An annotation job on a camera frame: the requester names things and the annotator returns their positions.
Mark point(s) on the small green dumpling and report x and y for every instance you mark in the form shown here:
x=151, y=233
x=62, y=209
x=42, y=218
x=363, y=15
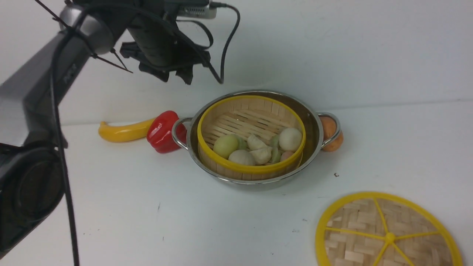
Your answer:
x=276, y=153

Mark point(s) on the yellow-green bun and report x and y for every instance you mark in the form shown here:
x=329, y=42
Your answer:
x=225, y=145

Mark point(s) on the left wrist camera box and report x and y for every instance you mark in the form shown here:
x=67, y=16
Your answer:
x=200, y=9

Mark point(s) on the white dumpling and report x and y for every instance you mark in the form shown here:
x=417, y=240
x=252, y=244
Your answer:
x=254, y=143

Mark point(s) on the bamboo steamer lid yellow frame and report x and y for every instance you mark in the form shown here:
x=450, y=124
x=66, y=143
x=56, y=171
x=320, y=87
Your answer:
x=379, y=229

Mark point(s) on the bamboo steamer basket yellow rim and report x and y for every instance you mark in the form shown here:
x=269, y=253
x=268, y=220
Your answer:
x=260, y=122

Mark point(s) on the white round bun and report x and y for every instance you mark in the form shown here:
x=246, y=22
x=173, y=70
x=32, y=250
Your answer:
x=290, y=139

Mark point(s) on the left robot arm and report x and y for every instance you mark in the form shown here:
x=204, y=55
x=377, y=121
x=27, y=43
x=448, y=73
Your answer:
x=34, y=175

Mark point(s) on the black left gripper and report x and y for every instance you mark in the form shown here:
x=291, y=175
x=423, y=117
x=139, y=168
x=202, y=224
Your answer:
x=158, y=49

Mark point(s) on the red bell pepper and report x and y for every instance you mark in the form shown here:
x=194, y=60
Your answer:
x=159, y=135

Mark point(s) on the pale flat dumpling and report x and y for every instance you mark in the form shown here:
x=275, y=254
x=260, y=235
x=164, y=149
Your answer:
x=262, y=156

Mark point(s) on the stainless steel pot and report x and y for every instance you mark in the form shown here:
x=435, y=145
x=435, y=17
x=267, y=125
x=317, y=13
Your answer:
x=184, y=133

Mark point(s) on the yellow banana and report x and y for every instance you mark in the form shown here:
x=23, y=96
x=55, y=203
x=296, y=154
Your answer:
x=123, y=134

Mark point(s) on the beige round bun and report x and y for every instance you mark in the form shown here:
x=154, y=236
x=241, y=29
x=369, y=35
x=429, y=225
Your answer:
x=242, y=157

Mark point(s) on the pink dumpling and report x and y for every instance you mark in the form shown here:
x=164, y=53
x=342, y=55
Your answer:
x=285, y=155

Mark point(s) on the orange fruit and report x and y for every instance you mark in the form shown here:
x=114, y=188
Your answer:
x=329, y=127

